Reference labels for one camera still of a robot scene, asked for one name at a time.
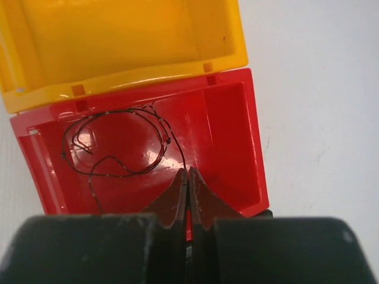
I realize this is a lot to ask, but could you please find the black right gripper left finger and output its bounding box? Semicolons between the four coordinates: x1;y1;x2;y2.
5;169;187;283

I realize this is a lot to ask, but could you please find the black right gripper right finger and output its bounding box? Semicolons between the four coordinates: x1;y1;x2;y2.
188;168;375;283

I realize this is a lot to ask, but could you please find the dark thin cable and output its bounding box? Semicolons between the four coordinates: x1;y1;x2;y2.
60;102;189;214

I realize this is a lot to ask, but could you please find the black plastic bin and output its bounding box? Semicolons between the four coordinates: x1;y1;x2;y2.
245;209;274;218

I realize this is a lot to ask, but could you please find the red plastic bin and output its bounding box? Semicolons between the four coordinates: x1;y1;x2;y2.
10;69;269;216

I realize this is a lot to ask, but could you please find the yellow plastic bin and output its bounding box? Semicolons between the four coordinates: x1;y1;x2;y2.
1;1;248;114

